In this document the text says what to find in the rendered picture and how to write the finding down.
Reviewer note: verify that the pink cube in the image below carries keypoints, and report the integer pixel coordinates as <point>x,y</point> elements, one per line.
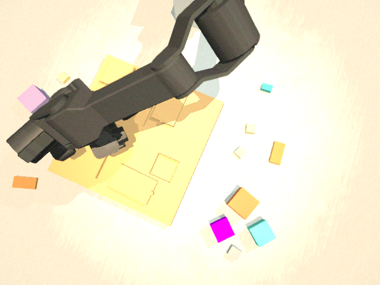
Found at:
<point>33,98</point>

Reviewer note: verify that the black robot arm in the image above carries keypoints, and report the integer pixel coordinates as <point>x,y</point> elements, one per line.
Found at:
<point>77,117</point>

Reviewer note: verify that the pale yellow square board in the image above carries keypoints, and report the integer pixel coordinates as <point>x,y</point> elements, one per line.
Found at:
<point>165,143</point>

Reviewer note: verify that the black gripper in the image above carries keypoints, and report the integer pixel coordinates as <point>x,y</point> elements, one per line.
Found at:
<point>59,152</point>

